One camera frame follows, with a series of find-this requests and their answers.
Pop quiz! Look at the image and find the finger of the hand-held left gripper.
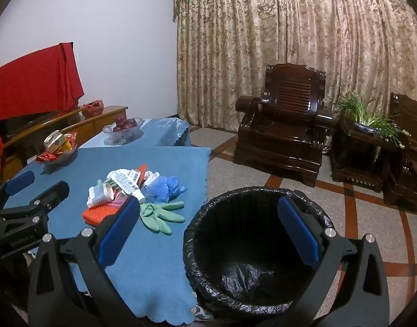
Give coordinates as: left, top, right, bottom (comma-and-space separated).
0, 170, 35, 208
0, 180, 70, 225

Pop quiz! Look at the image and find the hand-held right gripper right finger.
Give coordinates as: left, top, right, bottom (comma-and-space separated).
277, 196, 390, 327

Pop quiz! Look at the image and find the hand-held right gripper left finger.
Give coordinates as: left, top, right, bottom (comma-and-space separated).
27, 196, 143, 327

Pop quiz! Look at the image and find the orange bumpy mat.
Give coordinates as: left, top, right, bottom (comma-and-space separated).
82, 200, 122, 226

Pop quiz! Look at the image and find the green rubber glove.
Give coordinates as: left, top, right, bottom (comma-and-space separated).
140, 201, 186, 235

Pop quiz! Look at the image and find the pale green glove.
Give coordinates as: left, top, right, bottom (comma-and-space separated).
96, 177, 119, 191

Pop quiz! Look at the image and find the white cardboard box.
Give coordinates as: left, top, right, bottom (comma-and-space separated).
103, 168, 149, 201

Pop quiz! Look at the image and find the black-lined trash bin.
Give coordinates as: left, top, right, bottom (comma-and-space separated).
183, 186, 335, 316

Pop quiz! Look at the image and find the blue plastic glove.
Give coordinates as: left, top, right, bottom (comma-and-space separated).
145, 175, 189, 205

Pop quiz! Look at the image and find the glass snack bowl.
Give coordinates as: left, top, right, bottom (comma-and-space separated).
42, 140, 79, 166

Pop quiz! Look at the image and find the white snack box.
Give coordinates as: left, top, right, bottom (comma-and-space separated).
43, 130, 67, 152

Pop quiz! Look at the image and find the yellow red snack packet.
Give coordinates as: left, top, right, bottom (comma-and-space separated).
60, 133, 78, 152

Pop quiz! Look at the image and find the black television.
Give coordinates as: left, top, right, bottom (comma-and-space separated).
0, 109, 63, 144

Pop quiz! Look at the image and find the wooden television cabinet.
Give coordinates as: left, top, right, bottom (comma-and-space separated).
0, 105, 129, 184

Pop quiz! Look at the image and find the glass fruit bowl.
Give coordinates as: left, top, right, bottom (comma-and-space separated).
103, 117, 144, 145

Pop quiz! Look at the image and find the red plastic bag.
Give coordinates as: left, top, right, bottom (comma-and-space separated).
81, 99, 104, 118

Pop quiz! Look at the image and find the red cloth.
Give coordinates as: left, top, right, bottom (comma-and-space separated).
0, 42, 85, 172

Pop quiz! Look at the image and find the dark wooden side table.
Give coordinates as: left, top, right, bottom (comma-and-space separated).
331, 116, 404, 193

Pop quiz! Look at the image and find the pale blue tablecloth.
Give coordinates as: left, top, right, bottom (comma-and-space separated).
82, 117, 192, 149

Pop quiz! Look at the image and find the patterned cloth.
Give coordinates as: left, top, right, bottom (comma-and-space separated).
188, 305, 216, 322

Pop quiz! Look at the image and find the potted green plant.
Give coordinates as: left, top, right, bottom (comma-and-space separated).
334, 91, 411, 149

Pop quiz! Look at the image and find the dark wooden armchair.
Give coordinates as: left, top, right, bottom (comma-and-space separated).
382, 92, 417, 217
233, 63, 335, 188

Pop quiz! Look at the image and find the beige floral curtain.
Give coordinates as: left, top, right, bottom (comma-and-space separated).
173, 0, 417, 133

